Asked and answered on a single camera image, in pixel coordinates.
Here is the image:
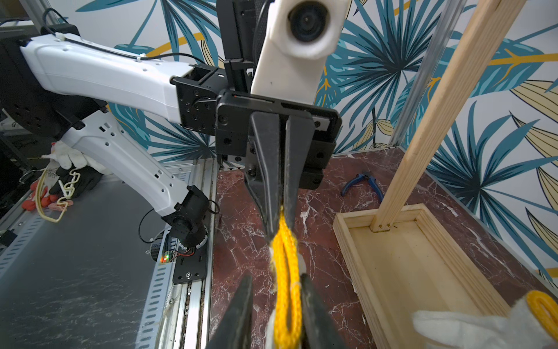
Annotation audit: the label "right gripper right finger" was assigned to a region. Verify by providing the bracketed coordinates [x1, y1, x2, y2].
[301, 273, 347, 349]

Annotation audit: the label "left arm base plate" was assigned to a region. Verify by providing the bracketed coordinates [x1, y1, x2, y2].
[172, 238, 208, 284]

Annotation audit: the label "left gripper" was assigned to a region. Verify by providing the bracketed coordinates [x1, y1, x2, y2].
[215, 90, 342, 239]

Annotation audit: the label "white glove back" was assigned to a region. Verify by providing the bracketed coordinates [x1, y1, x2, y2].
[270, 215, 303, 348]

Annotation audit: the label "white glove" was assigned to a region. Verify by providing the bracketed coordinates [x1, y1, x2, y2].
[412, 290, 557, 348]
[270, 215, 303, 348]

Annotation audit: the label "blue handled pliers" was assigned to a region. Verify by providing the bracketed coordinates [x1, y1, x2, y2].
[340, 172, 384, 203]

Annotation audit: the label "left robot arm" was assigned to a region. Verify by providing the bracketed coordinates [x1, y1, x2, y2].
[1, 25, 341, 249]

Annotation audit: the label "white glove bottom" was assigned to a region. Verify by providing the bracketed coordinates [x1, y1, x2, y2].
[412, 290, 557, 348]

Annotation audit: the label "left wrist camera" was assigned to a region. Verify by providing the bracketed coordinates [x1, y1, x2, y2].
[251, 1, 351, 105]

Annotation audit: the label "wooden hanging rack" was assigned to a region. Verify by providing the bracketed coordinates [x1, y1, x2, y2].
[333, 1, 524, 348]

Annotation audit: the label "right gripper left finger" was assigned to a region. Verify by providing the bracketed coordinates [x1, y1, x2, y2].
[206, 273, 253, 349]

